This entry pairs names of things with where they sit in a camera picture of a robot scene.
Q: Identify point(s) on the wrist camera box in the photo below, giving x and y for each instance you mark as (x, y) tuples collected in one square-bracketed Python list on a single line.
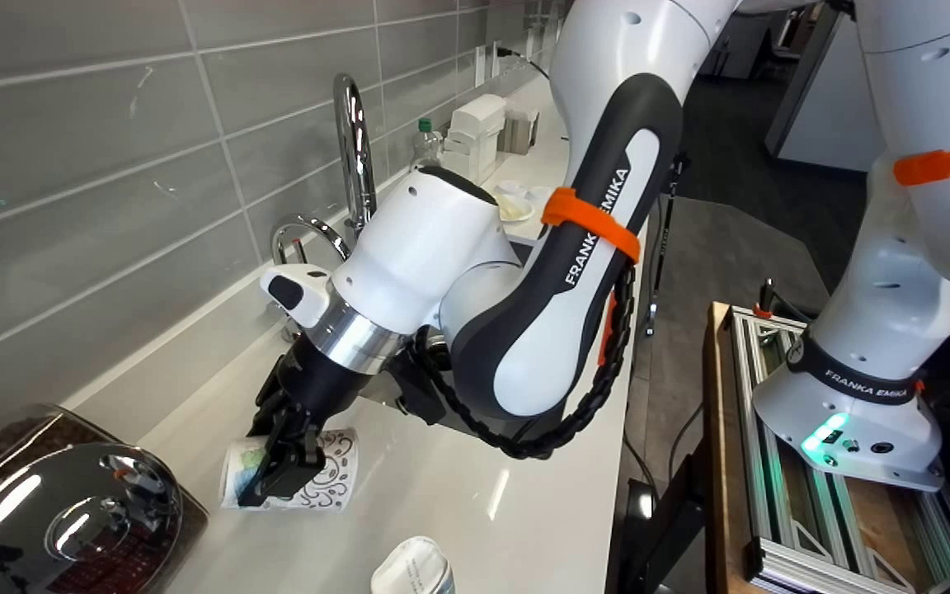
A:
[(293, 291)]

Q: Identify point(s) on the orange strip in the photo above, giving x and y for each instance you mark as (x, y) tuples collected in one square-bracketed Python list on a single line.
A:
[(607, 330)]

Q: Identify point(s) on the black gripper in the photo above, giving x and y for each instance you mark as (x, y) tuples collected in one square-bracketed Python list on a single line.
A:
[(322, 385)]

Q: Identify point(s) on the aluminium base frame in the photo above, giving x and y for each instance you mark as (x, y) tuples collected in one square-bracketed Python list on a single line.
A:
[(825, 528)]

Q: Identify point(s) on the tall chrome faucet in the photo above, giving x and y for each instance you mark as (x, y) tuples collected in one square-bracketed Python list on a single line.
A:
[(357, 152)]

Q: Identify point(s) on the bottle with green cap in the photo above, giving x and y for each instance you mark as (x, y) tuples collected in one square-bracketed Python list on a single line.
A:
[(431, 130)]

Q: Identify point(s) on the white cabinet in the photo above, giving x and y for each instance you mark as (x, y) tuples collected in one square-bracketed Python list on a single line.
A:
[(817, 108)]

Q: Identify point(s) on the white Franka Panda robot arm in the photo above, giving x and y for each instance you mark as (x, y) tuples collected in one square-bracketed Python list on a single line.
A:
[(431, 243)]

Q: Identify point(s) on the black camera stand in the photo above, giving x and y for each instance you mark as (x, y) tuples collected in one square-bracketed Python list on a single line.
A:
[(662, 514)]

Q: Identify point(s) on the white translucent container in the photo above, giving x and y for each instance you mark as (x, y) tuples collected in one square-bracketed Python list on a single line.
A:
[(477, 134)]

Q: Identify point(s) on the paper cup with brown swirls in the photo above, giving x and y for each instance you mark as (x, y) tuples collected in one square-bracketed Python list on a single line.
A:
[(337, 471), (409, 567)]

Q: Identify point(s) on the white plate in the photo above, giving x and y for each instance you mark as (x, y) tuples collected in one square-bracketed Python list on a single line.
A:
[(519, 207)]

